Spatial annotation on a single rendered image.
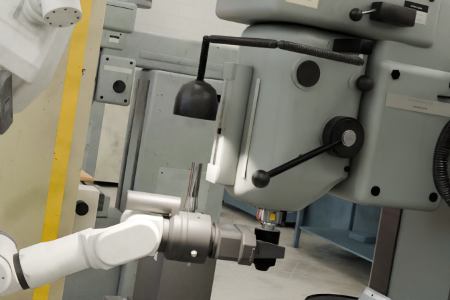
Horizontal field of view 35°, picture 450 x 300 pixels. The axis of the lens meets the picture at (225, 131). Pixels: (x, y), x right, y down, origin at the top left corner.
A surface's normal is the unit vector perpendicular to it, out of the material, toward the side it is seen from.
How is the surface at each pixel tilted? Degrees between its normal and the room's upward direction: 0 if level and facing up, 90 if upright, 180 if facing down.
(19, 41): 58
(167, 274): 90
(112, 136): 90
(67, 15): 148
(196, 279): 90
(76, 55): 90
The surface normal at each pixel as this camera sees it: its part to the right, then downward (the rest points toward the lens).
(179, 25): 0.41, 0.11
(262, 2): -0.90, -0.12
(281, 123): -0.06, 0.04
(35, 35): 0.66, -0.40
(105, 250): 0.16, 0.13
